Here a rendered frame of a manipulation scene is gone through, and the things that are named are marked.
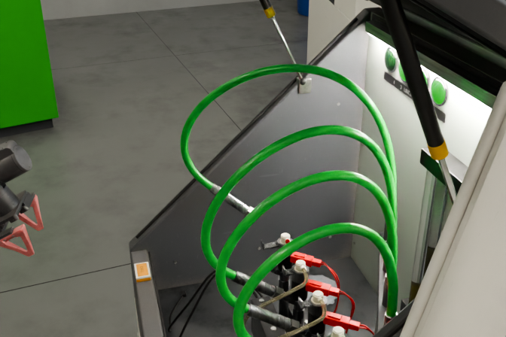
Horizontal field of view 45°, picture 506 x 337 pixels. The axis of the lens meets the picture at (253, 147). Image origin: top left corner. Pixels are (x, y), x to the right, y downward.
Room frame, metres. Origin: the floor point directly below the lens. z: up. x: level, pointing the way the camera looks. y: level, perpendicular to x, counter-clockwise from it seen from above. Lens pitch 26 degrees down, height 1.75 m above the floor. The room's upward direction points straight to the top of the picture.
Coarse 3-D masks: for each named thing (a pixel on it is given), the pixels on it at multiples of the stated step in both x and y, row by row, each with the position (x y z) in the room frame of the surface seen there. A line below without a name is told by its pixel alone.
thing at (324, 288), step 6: (312, 282) 0.79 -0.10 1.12; (318, 282) 0.79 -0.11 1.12; (306, 288) 0.79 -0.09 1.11; (312, 288) 0.79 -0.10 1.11; (318, 288) 0.78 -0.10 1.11; (324, 288) 0.78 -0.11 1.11; (330, 288) 0.78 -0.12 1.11; (336, 288) 0.78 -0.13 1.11; (324, 294) 0.78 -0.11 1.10; (330, 294) 0.78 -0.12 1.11; (336, 294) 0.77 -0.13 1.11
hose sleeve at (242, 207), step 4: (216, 184) 0.97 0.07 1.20; (212, 188) 0.96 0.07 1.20; (216, 188) 0.97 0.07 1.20; (220, 188) 0.97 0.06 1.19; (212, 192) 0.96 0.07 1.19; (216, 192) 0.96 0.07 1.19; (228, 196) 0.96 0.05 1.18; (232, 196) 0.96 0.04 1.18; (224, 200) 0.96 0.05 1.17; (228, 200) 0.96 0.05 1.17; (232, 200) 0.96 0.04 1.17; (236, 200) 0.96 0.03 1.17; (240, 200) 0.97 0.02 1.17; (232, 204) 0.96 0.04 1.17; (236, 204) 0.96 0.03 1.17; (240, 204) 0.96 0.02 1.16; (244, 204) 0.96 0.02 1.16; (236, 208) 0.96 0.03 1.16; (240, 208) 0.96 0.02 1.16; (244, 208) 0.96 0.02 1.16; (244, 212) 0.96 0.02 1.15
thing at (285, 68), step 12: (252, 72) 0.96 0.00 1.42; (264, 72) 0.95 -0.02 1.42; (276, 72) 0.95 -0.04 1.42; (312, 72) 0.94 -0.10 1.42; (324, 72) 0.94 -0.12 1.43; (336, 72) 0.95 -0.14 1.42; (228, 84) 0.96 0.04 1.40; (348, 84) 0.94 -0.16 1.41; (216, 96) 0.96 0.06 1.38; (360, 96) 0.93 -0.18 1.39; (204, 108) 0.97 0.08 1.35; (372, 108) 0.93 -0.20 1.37; (192, 120) 0.97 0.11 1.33; (384, 132) 0.93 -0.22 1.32; (180, 144) 0.97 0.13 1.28; (384, 144) 0.93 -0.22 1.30; (192, 168) 0.97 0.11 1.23; (204, 180) 0.97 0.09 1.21; (396, 180) 0.93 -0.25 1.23; (396, 192) 0.93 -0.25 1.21
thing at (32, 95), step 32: (0, 0) 3.77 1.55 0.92; (32, 0) 3.86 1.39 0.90; (0, 32) 3.75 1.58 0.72; (32, 32) 3.84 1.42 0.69; (0, 64) 3.73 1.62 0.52; (32, 64) 3.83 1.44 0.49; (0, 96) 3.71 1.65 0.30; (32, 96) 3.81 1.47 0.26; (0, 128) 3.69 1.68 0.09; (32, 128) 3.83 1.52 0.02
